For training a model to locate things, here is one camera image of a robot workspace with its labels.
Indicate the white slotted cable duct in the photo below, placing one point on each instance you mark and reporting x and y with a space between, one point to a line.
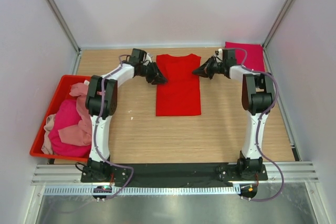
96 190

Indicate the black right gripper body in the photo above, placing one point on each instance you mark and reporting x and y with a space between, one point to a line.
213 67

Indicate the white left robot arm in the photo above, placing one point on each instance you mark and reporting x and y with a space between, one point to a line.
101 103

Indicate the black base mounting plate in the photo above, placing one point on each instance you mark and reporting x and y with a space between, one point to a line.
174 175

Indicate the magenta t shirt in bin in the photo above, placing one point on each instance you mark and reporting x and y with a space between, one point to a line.
66 116

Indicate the beige t shirt in bin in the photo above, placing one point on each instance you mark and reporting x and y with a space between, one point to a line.
47 145

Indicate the red plastic bin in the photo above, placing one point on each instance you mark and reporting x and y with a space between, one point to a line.
61 94

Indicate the red t shirt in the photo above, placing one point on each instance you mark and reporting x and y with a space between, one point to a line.
180 96

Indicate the light pink t shirt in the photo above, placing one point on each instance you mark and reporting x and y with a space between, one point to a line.
80 133

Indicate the left aluminium frame post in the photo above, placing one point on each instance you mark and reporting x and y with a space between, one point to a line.
64 26

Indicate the right aluminium frame post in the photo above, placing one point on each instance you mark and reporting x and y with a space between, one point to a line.
280 17

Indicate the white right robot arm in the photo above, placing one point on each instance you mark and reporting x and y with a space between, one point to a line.
257 99

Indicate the aluminium frame post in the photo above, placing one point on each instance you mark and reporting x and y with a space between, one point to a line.
280 17
64 26

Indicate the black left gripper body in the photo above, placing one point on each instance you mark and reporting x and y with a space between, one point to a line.
148 71

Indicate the folded magenta t shirt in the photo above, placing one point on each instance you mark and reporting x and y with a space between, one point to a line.
249 54

